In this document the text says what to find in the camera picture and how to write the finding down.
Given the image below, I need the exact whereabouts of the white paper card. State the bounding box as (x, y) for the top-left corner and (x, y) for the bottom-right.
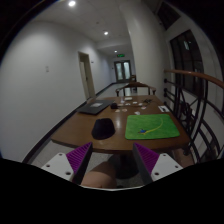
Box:
(158, 106), (170, 113)

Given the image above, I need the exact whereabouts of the double glass door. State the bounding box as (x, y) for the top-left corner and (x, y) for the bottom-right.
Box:
(114, 60), (131, 82)

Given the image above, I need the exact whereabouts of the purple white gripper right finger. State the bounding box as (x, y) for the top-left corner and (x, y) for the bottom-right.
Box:
(133, 143), (182, 185)

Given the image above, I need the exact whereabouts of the black computer mouse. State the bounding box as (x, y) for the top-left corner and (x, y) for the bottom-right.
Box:
(92, 118), (115, 140)

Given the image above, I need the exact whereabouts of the white side door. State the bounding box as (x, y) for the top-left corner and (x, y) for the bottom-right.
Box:
(78, 52), (95, 99)

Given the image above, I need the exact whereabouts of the small black box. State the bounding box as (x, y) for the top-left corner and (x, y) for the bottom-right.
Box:
(110, 103), (118, 109)

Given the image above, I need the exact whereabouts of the wooden chair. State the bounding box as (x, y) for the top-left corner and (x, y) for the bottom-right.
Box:
(115, 82), (157, 96)

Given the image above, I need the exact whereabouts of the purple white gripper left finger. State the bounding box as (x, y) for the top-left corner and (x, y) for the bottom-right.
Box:
(42, 142), (93, 185)

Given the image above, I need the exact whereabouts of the curved wooden railing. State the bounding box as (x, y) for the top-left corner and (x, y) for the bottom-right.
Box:
(164, 69), (224, 164)

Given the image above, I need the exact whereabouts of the dark grey closed laptop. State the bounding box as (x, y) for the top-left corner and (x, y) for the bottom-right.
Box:
(78, 100), (113, 115)

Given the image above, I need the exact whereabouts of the green exit sign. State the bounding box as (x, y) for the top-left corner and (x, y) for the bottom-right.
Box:
(117, 54), (125, 58)

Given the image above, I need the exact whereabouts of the green mouse pad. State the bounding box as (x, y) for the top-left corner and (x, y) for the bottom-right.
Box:
(125, 114), (180, 140)

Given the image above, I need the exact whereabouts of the dark framed window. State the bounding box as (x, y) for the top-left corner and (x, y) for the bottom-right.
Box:
(170, 30), (204, 93)

